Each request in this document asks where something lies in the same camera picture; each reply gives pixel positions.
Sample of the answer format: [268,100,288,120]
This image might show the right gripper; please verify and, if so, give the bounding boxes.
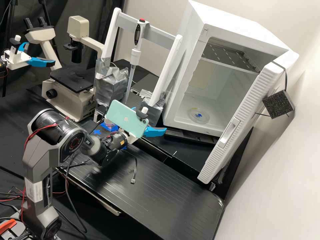
[119,107,167,145]

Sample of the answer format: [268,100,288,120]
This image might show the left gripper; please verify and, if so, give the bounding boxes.
[3,42,56,71]

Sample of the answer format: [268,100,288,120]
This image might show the incubator door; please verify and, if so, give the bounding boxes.
[197,53,296,185]

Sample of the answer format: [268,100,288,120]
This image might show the left phone holder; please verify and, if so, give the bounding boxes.
[9,35,22,55]

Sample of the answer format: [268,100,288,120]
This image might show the blue bottle holder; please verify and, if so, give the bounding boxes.
[101,123,119,133]

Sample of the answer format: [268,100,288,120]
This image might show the petri dish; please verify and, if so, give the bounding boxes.
[188,107,210,125]

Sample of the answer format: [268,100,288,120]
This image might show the cream microscope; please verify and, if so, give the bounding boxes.
[24,15,106,123]

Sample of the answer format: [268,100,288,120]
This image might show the black tray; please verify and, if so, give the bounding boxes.
[130,132,216,175]

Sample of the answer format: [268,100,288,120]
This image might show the pipette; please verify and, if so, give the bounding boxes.
[124,18,147,101]

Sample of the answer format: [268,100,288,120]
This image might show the white pipette stand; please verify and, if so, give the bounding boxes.
[93,7,184,124]

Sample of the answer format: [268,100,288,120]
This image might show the white incubator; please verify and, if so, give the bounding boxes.
[162,0,300,137]

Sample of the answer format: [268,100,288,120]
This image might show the right wrist camera phone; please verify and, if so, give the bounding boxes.
[104,99,150,139]

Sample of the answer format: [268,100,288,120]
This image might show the black cable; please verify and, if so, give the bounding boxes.
[130,156,138,185]
[65,152,88,233]

